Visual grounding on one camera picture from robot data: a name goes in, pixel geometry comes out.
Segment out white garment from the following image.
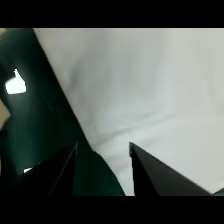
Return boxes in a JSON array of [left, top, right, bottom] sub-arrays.
[[33, 27, 224, 197]]

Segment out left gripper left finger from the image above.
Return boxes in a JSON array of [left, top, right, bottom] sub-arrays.
[[20, 142, 79, 197]]

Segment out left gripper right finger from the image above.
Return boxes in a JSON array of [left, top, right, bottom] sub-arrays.
[[129, 141, 214, 197]]

